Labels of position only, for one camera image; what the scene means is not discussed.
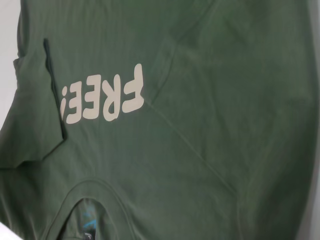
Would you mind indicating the dark green FREE! t-shirt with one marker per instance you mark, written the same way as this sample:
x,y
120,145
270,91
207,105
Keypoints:
x,y
200,125

